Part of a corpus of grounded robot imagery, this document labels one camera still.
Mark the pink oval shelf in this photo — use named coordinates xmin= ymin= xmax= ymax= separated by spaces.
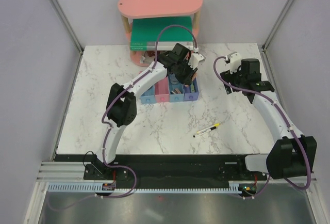
xmin=118 ymin=0 xmax=203 ymax=67

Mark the green correction pen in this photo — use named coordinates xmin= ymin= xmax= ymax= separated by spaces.
xmin=190 ymin=83 xmax=195 ymax=93

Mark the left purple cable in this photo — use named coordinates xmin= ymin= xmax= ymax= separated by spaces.
xmin=46 ymin=24 xmax=199 ymax=212

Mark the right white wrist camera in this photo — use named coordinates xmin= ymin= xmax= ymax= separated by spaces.
xmin=225 ymin=52 xmax=242 ymax=74

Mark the four-compartment pastel organizer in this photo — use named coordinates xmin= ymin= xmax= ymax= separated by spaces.
xmin=140 ymin=76 xmax=200 ymax=104

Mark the white cable duct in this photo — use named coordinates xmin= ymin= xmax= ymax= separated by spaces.
xmin=47 ymin=180 xmax=258 ymax=193

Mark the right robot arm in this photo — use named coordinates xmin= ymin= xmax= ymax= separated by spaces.
xmin=218 ymin=54 xmax=317 ymax=180

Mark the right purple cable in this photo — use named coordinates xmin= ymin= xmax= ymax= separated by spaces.
xmin=213 ymin=56 xmax=311 ymax=200

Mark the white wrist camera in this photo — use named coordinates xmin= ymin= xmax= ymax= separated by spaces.
xmin=225 ymin=52 xmax=242 ymax=74
xmin=188 ymin=53 xmax=205 ymax=69

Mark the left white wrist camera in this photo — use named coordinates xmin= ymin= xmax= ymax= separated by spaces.
xmin=188 ymin=53 xmax=205 ymax=69

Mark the clear tape roll pack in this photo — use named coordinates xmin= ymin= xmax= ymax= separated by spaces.
xmin=170 ymin=76 xmax=179 ymax=85

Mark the purple cable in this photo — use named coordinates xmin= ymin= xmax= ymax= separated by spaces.
xmin=213 ymin=56 xmax=311 ymax=200
xmin=46 ymin=24 xmax=199 ymax=212

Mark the spiral notebook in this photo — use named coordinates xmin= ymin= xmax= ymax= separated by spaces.
xmin=140 ymin=51 xmax=155 ymax=67

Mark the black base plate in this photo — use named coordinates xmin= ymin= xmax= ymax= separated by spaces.
xmin=55 ymin=154 xmax=267 ymax=188

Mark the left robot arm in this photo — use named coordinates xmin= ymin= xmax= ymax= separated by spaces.
xmin=95 ymin=43 xmax=204 ymax=179

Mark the green book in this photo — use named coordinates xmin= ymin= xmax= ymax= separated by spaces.
xmin=130 ymin=16 xmax=193 ymax=51

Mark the yellow white marker pen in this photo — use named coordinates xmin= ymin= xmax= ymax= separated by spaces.
xmin=193 ymin=123 xmax=220 ymax=138

